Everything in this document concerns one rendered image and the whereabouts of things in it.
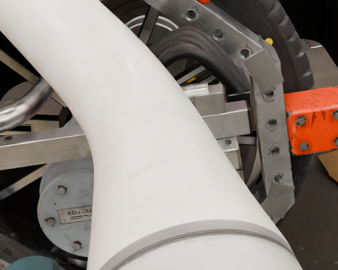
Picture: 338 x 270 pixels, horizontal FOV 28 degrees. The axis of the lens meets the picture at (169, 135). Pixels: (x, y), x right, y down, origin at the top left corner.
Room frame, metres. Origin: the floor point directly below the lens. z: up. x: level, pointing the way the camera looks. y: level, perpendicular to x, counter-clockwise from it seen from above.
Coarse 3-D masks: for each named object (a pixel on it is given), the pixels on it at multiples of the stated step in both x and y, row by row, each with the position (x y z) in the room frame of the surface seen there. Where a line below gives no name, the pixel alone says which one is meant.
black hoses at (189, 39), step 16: (176, 32) 0.78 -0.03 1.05; (192, 32) 0.77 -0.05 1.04; (160, 48) 0.77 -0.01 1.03; (176, 48) 0.74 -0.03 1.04; (192, 48) 0.73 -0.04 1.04; (208, 48) 0.76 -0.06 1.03; (208, 64) 0.73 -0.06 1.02; (224, 64) 0.75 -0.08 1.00; (224, 80) 0.72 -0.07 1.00; (240, 80) 0.75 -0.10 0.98; (240, 96) 0.72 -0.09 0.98
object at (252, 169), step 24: (144, 24) 0.97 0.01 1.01; (0, 48) 0.99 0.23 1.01; (24, 72) 0.99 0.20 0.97; (192, 72) 0.96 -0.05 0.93; (48, 120) 0.99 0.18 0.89; (240, 144) 0.96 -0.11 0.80; (24, 168) 1.16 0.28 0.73; (0, 192) 0.99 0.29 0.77; (24, 192) 1.09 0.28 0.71; (0, 216) 0.98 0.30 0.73; (24, 216) 1.03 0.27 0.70; (24, 240) 0.97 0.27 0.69; (48, 240) 1.00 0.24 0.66; (72, 264) 0.97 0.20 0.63
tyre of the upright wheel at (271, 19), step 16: (224, 0) 0.94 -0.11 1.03; (240, 0) 0.94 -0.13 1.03; (256, 0) 0.93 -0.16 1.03; (272, 0) 0.94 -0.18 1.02; (240, 16) 0.94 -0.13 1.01; (256, 16) 0.93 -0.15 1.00; (272, 16) 0.93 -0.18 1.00; (256, 32) 0.93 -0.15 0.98; (272, 32) 0.93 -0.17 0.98; (288, 32) 0.93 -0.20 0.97; (288, 48) 0.93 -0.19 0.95; (288, 64) 0.93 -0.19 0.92; (304, 64) 0.93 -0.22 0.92; (288, 80) 0.93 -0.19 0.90; (304, 80) 0.93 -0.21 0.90; (304, 160) 0.93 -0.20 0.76; (304, 176) 0.93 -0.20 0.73
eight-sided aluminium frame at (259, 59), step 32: (160, 0) 0.86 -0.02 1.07; (192, 0) 0.86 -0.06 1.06; (224, 32) 0.86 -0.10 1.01; (256, 64) 0.85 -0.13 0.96; (256, 96) 0.85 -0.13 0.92; (256, 128) 0.90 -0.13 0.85; (288, 160) 0.85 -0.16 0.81; (256, 192) 0.90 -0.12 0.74; (288, 192) 0.85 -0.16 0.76; (0, 256) 0.89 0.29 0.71
